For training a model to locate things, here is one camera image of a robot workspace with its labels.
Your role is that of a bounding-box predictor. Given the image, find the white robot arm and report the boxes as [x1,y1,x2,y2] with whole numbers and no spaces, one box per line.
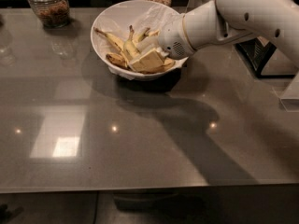
[137,0,299,63]

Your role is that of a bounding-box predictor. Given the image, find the left glass granola jar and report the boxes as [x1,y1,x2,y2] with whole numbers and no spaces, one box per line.
[27,0,70,28]

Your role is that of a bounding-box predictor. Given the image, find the small dark-spotted banana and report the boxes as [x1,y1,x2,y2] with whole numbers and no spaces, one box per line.
[106,52,134,71]

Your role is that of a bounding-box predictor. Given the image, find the white bowl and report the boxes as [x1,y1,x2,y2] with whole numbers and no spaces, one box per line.
[90,0,189,81]

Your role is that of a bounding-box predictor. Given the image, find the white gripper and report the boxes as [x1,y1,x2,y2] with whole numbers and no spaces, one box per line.
[129,15,195,73]

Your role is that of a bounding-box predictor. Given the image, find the right upright banana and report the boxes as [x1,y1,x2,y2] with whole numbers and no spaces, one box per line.
[148,30,160,37]

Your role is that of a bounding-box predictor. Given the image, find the white paper liner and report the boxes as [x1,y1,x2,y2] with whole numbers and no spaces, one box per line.
[93,2,188,80]

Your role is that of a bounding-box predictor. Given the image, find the left long banana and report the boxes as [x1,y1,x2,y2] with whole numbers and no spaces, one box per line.
[93,27,127,58]

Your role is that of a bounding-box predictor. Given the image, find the large front banana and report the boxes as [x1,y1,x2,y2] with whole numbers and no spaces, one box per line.
[123,26,176,73]

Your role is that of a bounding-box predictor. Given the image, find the middle small banana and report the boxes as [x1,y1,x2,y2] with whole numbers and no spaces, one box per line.
[133,27,150,44]

